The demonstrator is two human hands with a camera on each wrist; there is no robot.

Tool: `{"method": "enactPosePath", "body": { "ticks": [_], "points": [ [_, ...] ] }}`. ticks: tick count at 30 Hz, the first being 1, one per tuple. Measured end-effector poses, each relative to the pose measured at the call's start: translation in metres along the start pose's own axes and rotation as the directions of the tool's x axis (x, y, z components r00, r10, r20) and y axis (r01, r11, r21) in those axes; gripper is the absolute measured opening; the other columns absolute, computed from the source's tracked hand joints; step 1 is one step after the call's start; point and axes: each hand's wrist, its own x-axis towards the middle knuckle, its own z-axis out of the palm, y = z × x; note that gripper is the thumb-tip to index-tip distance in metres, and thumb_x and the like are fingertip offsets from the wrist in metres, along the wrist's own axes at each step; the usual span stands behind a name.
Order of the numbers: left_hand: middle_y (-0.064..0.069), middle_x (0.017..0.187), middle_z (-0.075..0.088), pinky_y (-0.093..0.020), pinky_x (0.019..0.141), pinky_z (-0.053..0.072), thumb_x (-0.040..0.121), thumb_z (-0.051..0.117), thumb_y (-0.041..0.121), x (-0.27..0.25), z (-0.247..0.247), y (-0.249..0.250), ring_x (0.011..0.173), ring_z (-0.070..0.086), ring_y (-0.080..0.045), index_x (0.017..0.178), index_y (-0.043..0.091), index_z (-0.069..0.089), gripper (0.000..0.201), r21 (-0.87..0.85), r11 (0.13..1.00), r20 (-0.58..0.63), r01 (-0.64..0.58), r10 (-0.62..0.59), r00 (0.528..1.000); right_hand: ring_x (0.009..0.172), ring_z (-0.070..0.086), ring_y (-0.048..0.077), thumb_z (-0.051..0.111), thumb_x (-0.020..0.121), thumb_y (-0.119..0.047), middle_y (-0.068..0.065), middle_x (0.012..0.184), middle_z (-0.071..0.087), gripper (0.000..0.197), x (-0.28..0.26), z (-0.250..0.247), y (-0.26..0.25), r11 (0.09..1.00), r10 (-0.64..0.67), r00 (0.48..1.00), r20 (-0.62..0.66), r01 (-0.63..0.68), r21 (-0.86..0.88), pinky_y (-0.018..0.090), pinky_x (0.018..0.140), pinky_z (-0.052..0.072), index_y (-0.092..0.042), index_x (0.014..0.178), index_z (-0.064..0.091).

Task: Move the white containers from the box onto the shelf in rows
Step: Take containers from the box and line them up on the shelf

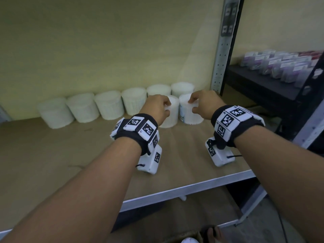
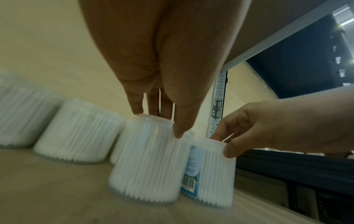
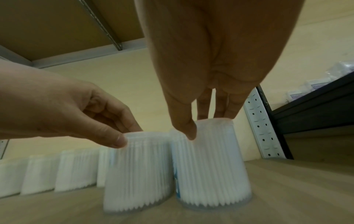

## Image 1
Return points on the person's left hand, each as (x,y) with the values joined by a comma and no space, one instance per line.
(155,108)

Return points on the person's right hand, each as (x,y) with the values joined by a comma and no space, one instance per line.
(208,103)

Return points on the row of white jars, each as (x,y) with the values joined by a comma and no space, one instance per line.
(109,104)

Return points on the grey metal shelf wooden boards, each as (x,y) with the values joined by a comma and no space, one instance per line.
(63,154)

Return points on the brown cardboard box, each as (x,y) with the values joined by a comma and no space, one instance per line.
(177,237)

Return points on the person's right forearm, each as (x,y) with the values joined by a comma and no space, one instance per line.
(283,179)

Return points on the person's left forearm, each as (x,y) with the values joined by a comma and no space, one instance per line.
(83,197)

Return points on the person's right foot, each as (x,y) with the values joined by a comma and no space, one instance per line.
(211,235)

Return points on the black wristband with marker tags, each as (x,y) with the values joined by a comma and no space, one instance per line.
(134,135)
(244,130)

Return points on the row of purple labelled packets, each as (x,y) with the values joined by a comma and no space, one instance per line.
(278,65)

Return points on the dark grey fabric bag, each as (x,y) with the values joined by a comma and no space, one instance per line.
(136,215)

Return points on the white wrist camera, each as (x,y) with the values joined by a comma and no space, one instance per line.
(149,165)
(220,159)

